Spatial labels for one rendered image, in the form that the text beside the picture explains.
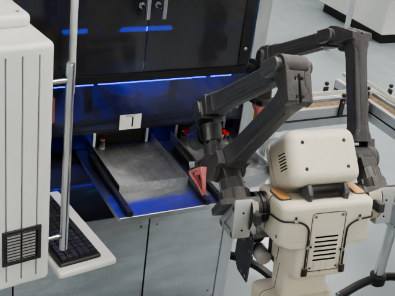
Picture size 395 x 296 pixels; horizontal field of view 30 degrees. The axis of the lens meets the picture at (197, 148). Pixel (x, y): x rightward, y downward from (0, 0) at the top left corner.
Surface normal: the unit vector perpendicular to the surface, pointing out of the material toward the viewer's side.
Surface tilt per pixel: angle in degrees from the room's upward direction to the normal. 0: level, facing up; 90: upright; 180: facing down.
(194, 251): 90
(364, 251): 0
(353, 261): 0
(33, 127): 90
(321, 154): 48
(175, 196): 0
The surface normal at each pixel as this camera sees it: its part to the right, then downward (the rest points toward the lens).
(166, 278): 0.43, 0.46
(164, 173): 0.11, -0.88
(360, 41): 0.48, -0.05
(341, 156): 0.32, -0.25
